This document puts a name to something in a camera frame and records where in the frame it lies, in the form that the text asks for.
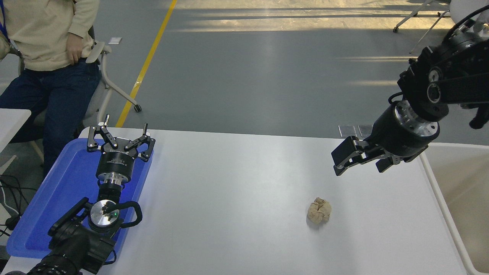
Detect blue lanyard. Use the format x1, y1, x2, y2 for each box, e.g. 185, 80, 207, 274
0, 3, 9, 43

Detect seated person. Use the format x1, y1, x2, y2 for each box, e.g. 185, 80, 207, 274
0, 0, 102, 178

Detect black floor cables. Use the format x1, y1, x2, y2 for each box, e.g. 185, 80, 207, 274
0, 174, 29, 237

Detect grey-framed wheeled chair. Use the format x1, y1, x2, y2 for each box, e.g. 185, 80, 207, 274
393, 0, 451, 54

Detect white office chair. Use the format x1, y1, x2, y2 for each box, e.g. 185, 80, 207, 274
30, 27, 142, 161

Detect tan paper ball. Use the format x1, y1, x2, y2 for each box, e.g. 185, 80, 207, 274
307, 197, 332, 225

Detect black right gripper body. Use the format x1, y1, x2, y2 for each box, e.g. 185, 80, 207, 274
366, 102, 429, 163

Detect person's left hand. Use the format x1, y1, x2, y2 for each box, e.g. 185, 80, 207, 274
65, 34, 83, 65

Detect large pale bin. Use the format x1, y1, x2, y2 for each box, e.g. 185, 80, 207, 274
419, 142, 489, 275

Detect blue plastic tray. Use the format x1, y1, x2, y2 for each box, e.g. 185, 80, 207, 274
6, 137, 153, 264

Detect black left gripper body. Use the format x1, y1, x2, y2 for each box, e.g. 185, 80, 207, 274
95, 136, 143, 178

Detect small white side table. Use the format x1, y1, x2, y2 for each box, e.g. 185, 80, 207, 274
0, 108, 32, 174

